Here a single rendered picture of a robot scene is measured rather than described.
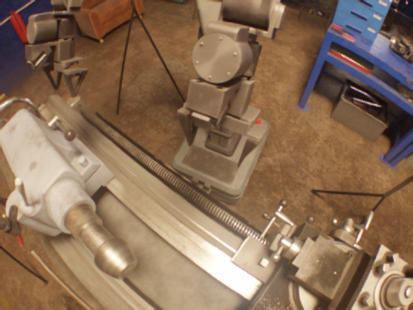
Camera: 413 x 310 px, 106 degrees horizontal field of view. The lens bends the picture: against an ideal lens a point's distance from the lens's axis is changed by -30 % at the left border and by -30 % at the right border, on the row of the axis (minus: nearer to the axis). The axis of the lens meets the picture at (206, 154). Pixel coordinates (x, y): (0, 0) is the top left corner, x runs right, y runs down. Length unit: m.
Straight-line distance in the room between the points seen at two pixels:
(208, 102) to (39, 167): 0.47
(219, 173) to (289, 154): 0.70
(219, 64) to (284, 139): 1.73
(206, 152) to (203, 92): 1.25
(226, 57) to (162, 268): 0.75
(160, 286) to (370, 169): 1.94
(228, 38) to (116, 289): 0.73
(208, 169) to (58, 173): 1.05
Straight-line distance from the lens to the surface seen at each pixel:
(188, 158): 1.48
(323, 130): 2.17
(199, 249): 0.72
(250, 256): 0.69
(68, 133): 0.66
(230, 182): 1.40
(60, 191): 0.56
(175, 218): 0.75
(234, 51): 0.24
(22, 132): 0.75
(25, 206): 0.57
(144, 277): 0.87
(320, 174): 1.91
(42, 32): 0.57
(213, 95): 0.25
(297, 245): 0.56
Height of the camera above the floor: 1.55
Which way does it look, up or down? 61 degrees down
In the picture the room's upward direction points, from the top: 4 degrees counter-clockwise
